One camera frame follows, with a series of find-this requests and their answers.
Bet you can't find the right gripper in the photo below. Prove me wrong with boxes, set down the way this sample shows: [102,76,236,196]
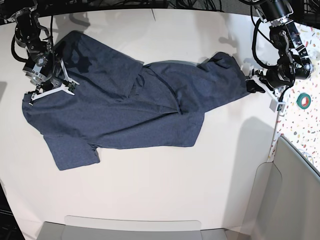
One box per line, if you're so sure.
[27,59,79,106]

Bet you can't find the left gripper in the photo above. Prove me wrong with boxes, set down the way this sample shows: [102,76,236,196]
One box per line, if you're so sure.
[245,67,285,104]

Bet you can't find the blue t-shirt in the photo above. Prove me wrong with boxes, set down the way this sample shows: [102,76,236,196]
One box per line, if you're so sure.
[22,31,248,171]

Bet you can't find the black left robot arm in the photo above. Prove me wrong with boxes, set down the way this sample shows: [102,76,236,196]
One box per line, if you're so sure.
[241,0,313,102]

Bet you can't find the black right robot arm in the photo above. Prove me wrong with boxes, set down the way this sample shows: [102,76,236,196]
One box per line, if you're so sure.
[0,0,79,106]

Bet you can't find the green tape roll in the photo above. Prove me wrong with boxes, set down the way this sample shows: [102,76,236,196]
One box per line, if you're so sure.
[296,93,311,110]

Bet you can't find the clear tape dispenser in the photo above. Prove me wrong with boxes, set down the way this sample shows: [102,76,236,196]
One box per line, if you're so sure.
[301,51,320,80]

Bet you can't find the terrazzo patterned side board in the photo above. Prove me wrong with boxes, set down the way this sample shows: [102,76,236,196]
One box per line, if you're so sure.
[268,23,320,170]

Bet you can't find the grey plastic bin right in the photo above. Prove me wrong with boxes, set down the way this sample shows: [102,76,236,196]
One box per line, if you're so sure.
[240,136,320,240]

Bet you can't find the grey plastic tray front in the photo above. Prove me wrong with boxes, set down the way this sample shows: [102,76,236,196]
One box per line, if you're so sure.
[37,215,227,240]

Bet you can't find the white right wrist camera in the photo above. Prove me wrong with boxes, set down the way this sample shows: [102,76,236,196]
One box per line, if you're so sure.
[66,81,80,95]

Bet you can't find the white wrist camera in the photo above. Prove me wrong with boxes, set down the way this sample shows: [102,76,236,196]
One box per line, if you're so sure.
[66,81,80,95]
[269,99,286,117]

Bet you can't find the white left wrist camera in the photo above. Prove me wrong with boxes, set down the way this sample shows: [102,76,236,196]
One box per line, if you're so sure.
[269,99,286,117]

